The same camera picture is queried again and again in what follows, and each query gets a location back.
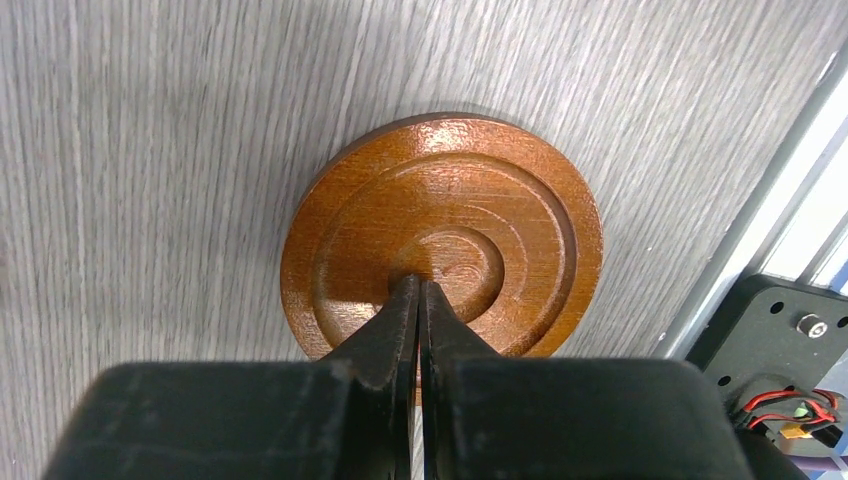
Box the aluminium table edge rail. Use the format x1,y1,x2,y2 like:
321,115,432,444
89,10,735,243
652,45,847,358

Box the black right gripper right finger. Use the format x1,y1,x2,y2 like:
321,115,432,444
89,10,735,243
419,281,504,479

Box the glossy brown grooved wooden coaster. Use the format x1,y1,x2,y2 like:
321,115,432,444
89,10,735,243
280,112,603,359

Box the red and black wires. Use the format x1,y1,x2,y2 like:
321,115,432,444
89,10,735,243
731,388,844,446

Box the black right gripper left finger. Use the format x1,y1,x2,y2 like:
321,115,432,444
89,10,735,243
323,275,420,479

